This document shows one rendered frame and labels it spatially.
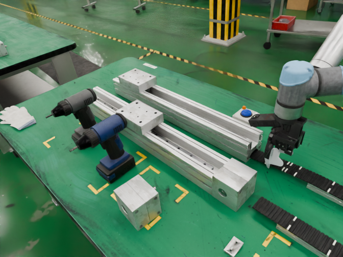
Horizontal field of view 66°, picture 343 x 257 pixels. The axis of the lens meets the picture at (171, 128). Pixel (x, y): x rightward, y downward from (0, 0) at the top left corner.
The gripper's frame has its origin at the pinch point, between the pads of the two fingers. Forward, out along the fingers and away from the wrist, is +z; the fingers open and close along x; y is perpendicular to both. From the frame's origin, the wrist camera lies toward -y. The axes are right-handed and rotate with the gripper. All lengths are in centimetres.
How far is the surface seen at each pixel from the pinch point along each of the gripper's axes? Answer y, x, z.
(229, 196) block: 0.0, -24.0, -3.0
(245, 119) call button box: -16.8, 9.9, -3.7
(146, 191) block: -16.7, -40.8, -7.3
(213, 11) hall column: -225, 254, 38
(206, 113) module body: -30.1, 2.2, -5.1
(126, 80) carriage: -72, -5, -10
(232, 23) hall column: -201, 268, 55
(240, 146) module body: -9.4, -4.9, -3.9
